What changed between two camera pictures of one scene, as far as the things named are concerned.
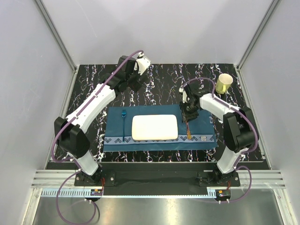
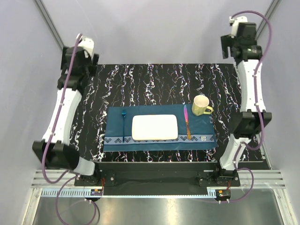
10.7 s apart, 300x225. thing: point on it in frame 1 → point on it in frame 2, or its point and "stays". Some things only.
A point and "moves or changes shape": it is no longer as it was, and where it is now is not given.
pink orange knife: x=188 y=132 stays
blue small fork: x=123 y=115 stays
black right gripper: x=186 y=116 → x=227 y=41
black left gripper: x=135 y=85 → x=93 y=63
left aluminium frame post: x=52 y=24 stays
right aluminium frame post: x=273 y=5 stays
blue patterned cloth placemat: x=199 y=135 stays
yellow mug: x=223 y=83 moves or changes shape
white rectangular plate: x=154 y=127 stays
